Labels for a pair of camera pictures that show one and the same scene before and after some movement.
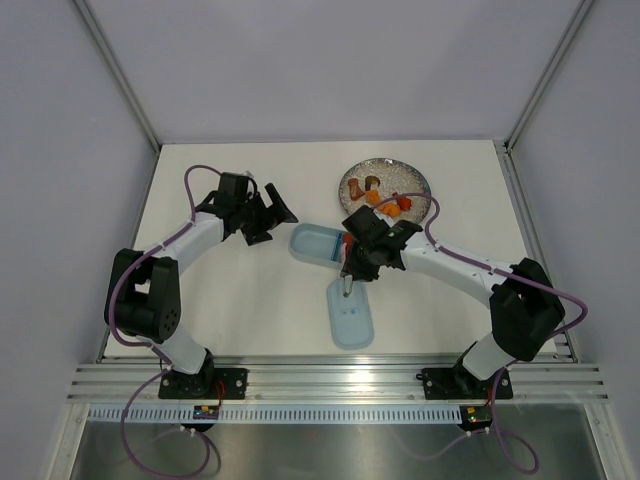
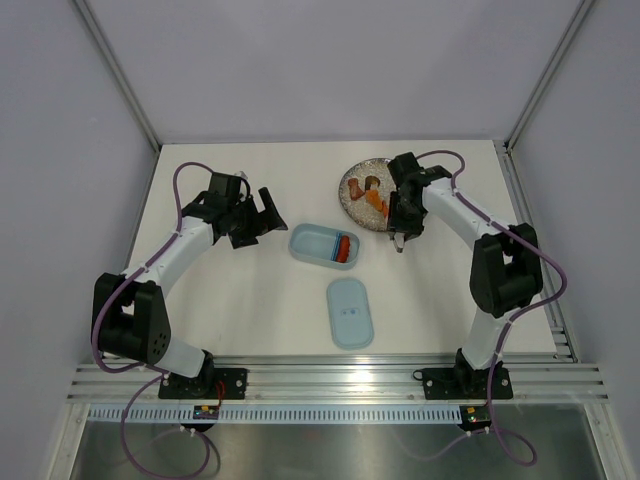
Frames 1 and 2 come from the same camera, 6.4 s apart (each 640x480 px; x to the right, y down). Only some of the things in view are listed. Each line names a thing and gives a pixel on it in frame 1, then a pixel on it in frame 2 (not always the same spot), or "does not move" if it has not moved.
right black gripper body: x=360 y=252 → x=404 y=217
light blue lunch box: x=317 y=244 does not move
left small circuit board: x=206 y=412 does not move
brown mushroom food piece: x=371 y=183 does not move
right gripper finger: x=347 y=268 → x=413 y=234
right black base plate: x=460 y=384 does not move
